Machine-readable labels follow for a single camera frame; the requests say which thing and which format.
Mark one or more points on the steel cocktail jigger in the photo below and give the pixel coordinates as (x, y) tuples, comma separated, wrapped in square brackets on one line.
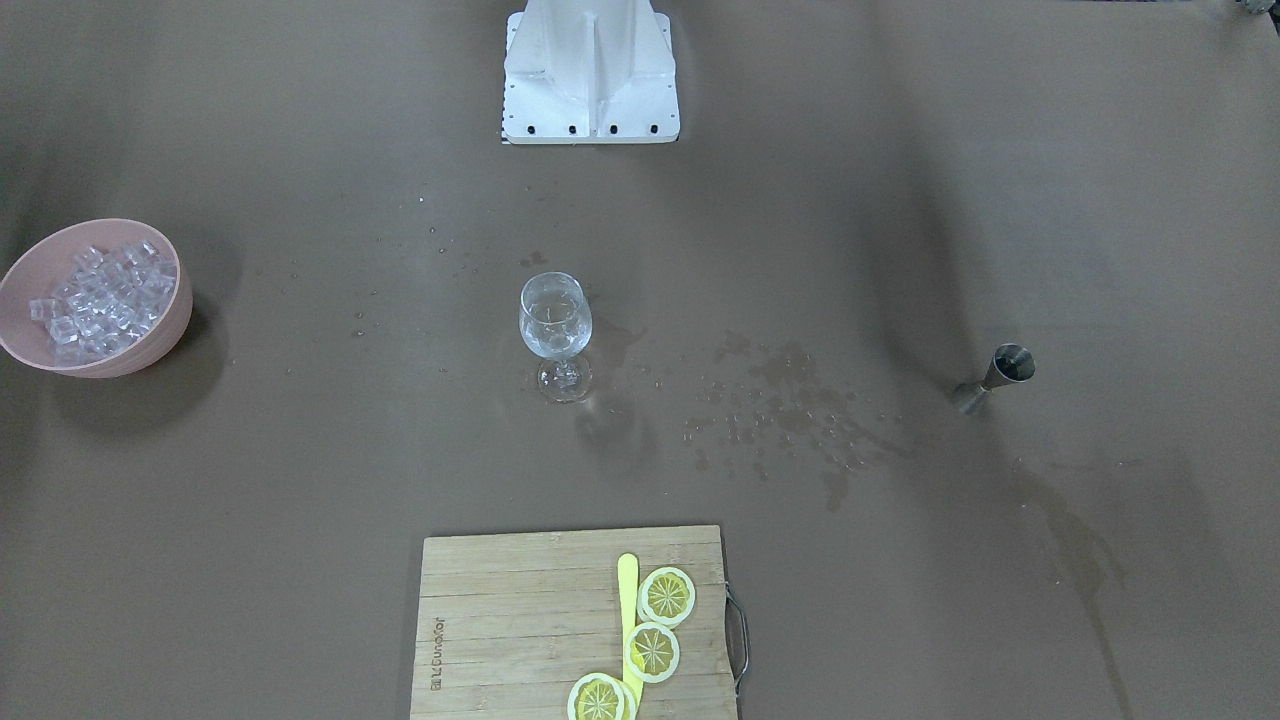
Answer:
[(1010, 364)]

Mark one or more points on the clear wine glass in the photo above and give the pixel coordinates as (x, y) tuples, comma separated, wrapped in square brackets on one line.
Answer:
[(556, 325)]

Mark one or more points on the pile of clear ice cubes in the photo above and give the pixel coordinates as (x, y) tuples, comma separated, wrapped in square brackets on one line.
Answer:
[(106, 303)]

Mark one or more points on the yellow plastic stick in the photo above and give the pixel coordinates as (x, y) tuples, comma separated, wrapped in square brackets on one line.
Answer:
[(627, 581)]

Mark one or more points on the lemon slice far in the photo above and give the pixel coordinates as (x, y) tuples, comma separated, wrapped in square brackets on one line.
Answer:
[(666, 596)]

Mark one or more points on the lemon slice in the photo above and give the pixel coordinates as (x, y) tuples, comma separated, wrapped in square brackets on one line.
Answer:
[(651, 653), (600, 696), (666, 596)]

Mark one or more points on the lemon slice middle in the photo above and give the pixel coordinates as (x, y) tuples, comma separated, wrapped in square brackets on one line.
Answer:
[(651, 653)]

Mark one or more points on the bamboo cutting board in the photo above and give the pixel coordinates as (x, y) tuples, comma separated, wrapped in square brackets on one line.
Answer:
[(508, 623)]

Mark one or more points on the lemon slice near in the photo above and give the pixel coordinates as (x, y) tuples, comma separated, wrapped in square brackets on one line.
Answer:
[(600, 696)]

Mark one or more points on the pink bowl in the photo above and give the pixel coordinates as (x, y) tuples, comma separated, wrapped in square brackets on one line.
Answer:
[(40, 268)]

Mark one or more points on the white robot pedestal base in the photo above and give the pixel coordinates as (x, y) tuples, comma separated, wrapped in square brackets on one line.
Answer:
[(579, 72)]

